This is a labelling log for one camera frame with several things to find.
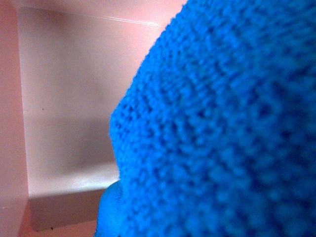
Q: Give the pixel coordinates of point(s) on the blue microfiber cloth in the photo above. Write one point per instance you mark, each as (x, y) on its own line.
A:
(216, 136)

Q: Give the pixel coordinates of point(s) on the pink plastic box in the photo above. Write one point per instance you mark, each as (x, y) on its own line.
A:
(64, 65)

